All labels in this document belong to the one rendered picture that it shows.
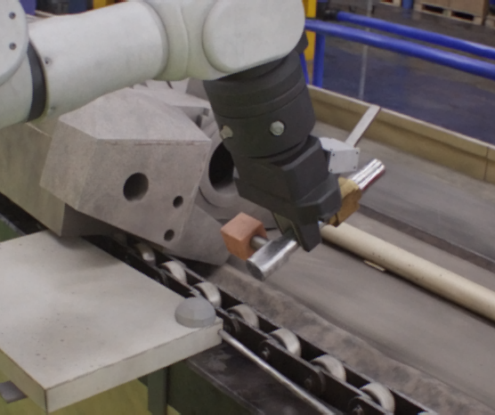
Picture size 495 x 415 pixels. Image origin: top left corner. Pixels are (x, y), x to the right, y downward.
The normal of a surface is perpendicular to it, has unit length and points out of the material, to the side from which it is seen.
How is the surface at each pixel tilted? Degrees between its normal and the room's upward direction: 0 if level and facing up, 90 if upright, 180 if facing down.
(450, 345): 0
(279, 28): 89
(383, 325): 0
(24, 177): 80
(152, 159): 90
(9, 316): 0
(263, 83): 60
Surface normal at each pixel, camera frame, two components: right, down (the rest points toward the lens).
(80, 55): 0.62, -0.02
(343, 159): 0.64, 0.32
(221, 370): 0.07, -0.93
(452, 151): -0.76, 0.16
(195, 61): -0.05, 0.65
